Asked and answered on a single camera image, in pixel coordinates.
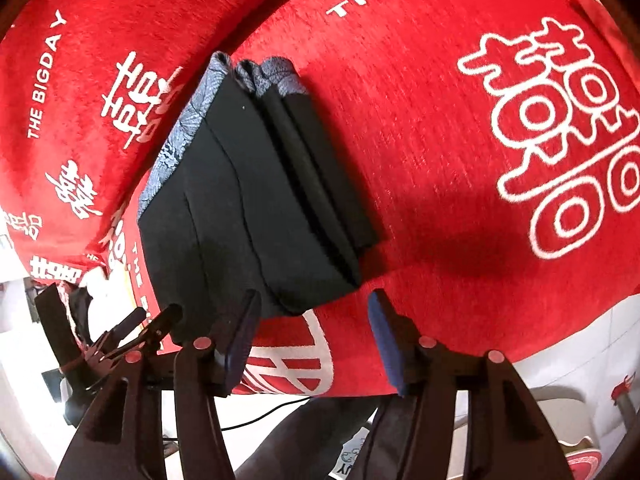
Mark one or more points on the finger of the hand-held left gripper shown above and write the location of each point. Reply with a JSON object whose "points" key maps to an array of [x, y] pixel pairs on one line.
{"points": [[160, 322], [127, 325]]}

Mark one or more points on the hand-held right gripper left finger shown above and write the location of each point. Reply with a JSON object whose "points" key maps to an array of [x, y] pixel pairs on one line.
{"points": [[240, 345]]}

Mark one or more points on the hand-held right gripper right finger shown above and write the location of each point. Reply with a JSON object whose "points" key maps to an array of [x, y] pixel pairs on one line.
{"points": [[385, 345]]}

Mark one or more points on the dark pants with grey waistband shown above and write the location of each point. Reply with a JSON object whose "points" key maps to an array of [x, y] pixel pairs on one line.
{"points": [[235, 200]]}

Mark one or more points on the black square object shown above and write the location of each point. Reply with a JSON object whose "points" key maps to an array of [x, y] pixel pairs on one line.
{"points": [[52, 385]]}

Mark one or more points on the person's grey trouser leg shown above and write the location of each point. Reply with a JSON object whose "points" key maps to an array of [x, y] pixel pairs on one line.
{"points": [[300, 440]]}

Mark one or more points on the red printed blanket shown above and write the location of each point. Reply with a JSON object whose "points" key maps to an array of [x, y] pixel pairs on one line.
{"points": [[425, 160]]}

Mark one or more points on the grey chair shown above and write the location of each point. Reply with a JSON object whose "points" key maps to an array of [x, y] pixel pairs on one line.
{"points": [[565, 415]]}

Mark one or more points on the red slipper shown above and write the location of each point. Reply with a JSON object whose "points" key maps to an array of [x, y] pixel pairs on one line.
{"points": [[585, 465]]}

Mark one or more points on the red printed folded quilt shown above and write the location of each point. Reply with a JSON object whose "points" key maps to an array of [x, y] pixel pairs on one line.
{"points": [[100, 35]]}

